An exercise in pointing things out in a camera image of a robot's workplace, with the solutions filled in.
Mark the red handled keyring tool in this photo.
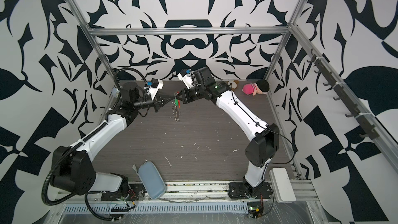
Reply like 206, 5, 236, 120
172, 100, 180, 122

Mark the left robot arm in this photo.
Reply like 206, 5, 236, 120
43, 82, 174, 196

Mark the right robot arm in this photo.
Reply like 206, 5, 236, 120
176, 67, 279, 188

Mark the brown white plush dog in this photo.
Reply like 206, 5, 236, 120
227, 80, 239, 91

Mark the blue grey glasses case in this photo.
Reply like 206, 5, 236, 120
132, 161, 166, 200

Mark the pink doll black hair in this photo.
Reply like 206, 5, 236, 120
242, 79, 270, 96

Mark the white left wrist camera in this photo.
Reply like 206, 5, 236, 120
147, 78, 164, 100

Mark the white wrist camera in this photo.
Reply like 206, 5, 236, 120
147, 78, 164, 100
177, 68, 200, 89

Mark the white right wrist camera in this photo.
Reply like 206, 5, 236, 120
177, 68, 200, 89

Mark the white box on rail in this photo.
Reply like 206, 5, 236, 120
269, 168, 296, 203

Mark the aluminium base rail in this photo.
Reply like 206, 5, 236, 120
54, 179, 319, 204

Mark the wall coat hook rack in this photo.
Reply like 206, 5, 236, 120
307, 48, 380, 140

